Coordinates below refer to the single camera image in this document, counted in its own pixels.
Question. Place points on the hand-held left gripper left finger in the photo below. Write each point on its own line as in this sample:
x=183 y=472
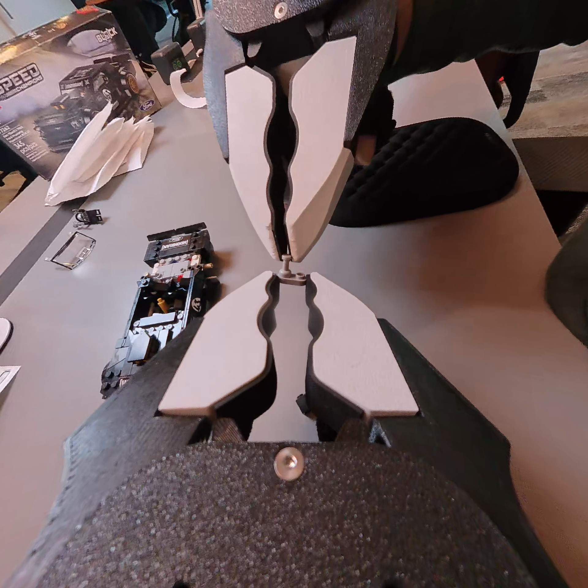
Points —
x=220 y=358

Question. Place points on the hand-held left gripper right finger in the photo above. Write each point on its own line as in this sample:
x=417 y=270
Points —
x=363 y=358

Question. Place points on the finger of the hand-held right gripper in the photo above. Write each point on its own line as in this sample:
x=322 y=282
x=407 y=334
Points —
x=248 y=138
x=322 y=138

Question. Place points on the black lego car model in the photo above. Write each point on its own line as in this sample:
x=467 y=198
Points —
x=161 y=294

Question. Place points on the small light grey lego piece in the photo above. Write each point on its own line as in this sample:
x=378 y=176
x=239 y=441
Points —
x=292 y=271

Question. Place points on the small black lego piece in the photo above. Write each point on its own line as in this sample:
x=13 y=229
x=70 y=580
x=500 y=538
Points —
x=88 y=217

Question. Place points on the clear lego windshield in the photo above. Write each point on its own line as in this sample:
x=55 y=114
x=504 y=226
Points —
x=72 y=250

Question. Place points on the lego set box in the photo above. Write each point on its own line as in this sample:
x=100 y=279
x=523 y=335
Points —
x=55 y=83

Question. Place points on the person's right hand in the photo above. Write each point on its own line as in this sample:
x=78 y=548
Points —
x=365 y=150

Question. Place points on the white curved stand foot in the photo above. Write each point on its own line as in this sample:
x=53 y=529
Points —
x=186 y=90

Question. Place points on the black mesh pad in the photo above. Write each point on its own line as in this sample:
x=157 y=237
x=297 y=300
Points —
x=432 y=170

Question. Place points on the white paper bags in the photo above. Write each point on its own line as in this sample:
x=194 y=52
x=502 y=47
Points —
x=96 y=152

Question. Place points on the white sticker sheet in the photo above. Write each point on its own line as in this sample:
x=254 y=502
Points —
x=7 y=377

